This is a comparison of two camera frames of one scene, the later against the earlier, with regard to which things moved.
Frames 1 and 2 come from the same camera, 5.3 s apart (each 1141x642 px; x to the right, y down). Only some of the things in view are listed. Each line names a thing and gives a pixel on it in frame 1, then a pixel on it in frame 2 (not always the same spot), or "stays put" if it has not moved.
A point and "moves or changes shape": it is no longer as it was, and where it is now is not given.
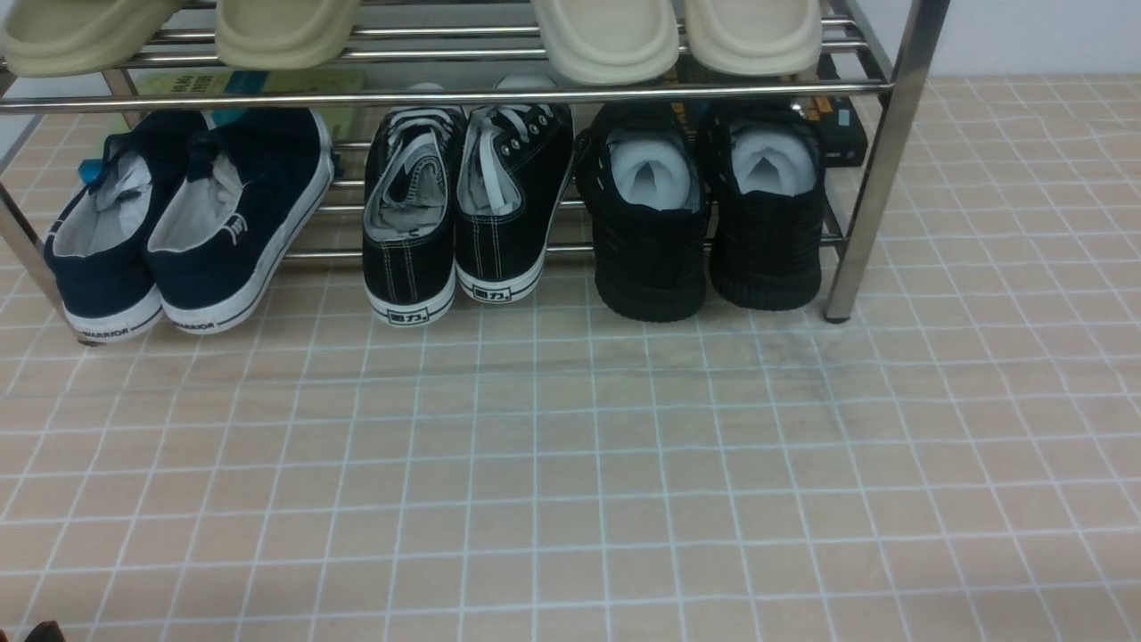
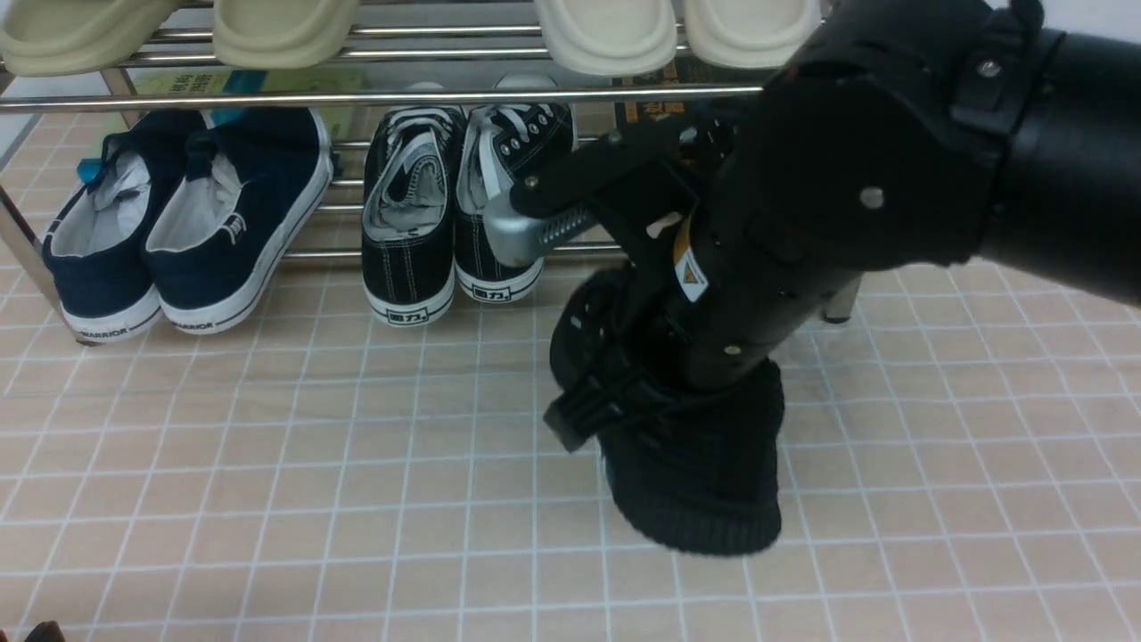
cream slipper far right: [756, 37] stays put
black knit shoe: [769, 176] moves or changes shape
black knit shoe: [643, 167] moves or changes shape
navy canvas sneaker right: [257, 177] stays put
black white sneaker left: [413, 160] stays put
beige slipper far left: [72, 38] stays put
